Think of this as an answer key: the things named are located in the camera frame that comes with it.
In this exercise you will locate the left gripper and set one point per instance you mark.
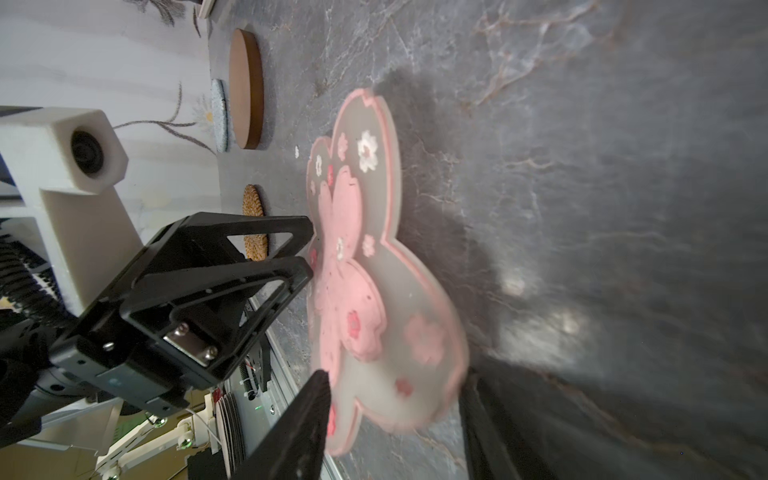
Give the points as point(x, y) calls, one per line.
point(185, 311)

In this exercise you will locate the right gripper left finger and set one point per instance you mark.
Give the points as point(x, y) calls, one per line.
point(295, 447)

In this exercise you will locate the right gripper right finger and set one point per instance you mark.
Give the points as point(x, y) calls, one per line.
point(494, 447)

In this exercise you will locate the pink cherry blossom coaster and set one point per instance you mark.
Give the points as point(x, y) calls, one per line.
point(380, 324)

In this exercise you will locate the brown round wooden coaster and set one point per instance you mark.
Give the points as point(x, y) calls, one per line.
point(246, 89)

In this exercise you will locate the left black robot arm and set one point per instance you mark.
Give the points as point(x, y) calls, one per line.
point(31, 386)

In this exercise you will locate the grey blue round coaster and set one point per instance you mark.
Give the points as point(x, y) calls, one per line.
point(219, 111)

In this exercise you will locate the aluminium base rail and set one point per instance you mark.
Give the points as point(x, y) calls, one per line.
point(220, 434)

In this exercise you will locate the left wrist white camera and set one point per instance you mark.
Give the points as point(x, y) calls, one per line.
point(65, 163)

